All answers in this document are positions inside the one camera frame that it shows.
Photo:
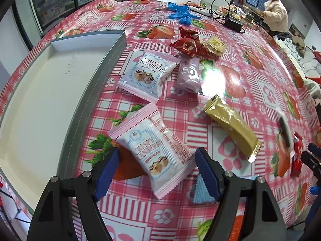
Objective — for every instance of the blue disposable gloves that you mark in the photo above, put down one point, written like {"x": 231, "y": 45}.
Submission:
{"x": 181, "y": 11}

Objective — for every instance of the yellow cake packet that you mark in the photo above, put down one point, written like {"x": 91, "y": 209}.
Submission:
{"x": 215, "y": 45}

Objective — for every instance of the strawberry print tablecloth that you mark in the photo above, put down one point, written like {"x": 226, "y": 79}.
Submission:
{"x": 250, "y": 62}

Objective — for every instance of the person's right hand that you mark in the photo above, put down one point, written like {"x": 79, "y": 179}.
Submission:
{"x": 316, "y": 190}

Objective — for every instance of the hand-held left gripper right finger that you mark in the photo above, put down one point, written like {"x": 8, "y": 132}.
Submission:
{"x": 208, "y": 174}

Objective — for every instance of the white blue snack packet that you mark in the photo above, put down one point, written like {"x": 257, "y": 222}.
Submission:
{"x": 145, "y": 75}

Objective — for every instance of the light blue snack packet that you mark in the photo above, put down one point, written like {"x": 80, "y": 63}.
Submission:
{"x": 200, "y": 193}

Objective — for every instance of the gold wafer packet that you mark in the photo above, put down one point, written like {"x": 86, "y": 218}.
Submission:
{"x": 230, "y": 124}

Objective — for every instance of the glass display cabinet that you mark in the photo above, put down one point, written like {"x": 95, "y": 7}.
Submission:
{"x": 55, "y": 2}

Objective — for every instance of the pale pink snack packet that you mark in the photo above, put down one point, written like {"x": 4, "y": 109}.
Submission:
{"x": 188, "y": 75}

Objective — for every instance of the grey tray with white inside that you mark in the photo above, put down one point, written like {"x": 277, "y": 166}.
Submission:
{"x": 37, "y": 105}

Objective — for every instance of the sofa with piled clothes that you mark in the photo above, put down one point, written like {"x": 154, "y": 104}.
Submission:
{"x": 301, "y": 52}

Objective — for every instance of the dark green snack packet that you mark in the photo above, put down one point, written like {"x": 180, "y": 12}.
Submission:
{"x": 286, "y": 133}

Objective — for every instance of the red snack packet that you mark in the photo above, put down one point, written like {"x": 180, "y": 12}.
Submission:
{"x": 297, "y": 155}

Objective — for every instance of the white pink snack packet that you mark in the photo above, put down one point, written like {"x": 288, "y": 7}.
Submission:
{"x": 150, "y": 145}

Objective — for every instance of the pile of assorted goods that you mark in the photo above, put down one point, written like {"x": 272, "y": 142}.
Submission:
{"x": 235, "y": 10}

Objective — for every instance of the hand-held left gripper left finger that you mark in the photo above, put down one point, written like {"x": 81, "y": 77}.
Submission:
{"x": 106, "y": 174}

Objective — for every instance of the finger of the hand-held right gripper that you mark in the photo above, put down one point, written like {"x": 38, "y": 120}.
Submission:
{"x": 311, "y": 163}
{"x": 314, "y": 148}

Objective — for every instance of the small red foil candy wrapper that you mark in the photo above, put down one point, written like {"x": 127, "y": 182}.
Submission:
{"x": 188, "y": 33}

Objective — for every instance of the large red foil candy wrapper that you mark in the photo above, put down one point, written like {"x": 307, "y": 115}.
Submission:
{"x": 186, "y": 47}

